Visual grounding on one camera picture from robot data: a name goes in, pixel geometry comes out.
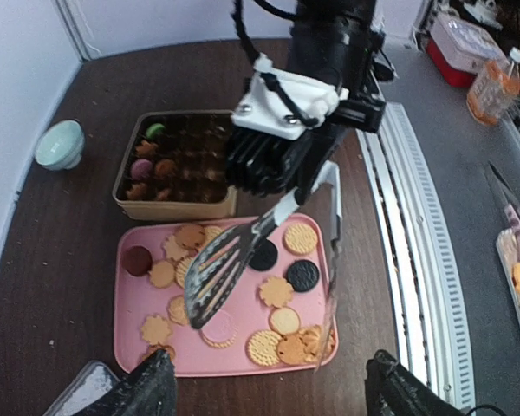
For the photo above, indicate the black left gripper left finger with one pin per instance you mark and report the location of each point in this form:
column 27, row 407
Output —
column 150, row 389

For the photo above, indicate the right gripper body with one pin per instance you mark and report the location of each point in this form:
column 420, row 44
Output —
column 263, row 164

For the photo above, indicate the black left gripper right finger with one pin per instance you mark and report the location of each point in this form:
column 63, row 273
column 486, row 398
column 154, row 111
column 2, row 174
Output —
column 392, row 390

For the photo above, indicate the silver metal tin lid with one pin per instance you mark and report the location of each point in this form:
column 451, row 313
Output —
column 91, row 383

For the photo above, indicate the green round cookie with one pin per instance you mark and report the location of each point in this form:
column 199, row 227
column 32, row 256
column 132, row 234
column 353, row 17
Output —
column 154, row 129

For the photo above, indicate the dark red round cookie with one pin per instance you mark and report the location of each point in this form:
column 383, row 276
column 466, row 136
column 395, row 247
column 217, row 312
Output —
column 137, row 260

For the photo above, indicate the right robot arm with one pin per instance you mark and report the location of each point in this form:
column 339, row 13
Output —
column 290, row 121

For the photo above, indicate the swirl butter cookie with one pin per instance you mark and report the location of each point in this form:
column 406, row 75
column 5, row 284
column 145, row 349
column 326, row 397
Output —
column 313, row 347

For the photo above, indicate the pink round cookie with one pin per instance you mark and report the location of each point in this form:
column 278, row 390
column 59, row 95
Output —
column 141, row 169
column 220, row 331

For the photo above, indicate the yellow round cookie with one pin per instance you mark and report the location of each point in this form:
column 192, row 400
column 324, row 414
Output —
column 300, row 239

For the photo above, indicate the gold cookie tin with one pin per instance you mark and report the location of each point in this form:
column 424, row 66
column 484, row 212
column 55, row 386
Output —
column 188, row 177

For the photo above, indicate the pink tray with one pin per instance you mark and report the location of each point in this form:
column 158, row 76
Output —
column 136, row 298

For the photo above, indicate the black sandwich cookie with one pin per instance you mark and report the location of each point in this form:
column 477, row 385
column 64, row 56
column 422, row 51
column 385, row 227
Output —
column 303, row 275
column 265, row 257

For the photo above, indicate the red and white box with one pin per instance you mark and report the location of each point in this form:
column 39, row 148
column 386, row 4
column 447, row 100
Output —
column 460, row 49

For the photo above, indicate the orange drink bottle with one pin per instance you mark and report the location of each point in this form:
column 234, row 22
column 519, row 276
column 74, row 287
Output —
column 495, row 88

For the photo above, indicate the pale blue ceramic bowl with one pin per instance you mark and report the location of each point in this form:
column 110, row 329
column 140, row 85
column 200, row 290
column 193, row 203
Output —
column 61, row 146

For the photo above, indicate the aluminium corner post right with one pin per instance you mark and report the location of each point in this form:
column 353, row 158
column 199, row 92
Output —
column 78, row 29

